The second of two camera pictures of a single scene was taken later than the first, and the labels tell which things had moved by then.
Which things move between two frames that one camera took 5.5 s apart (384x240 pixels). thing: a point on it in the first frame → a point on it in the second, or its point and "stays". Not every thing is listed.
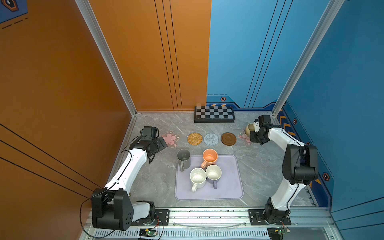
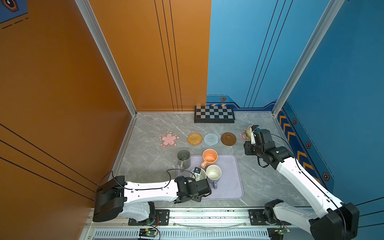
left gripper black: x=160 y=143 → x=198 y=199
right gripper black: x=252 y=138 → x=246 y=147
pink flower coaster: x=171 y=139 stays
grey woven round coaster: x=211 y=139 stays
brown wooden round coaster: x=228 y=138 stays
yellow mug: x=250 y=127 stays
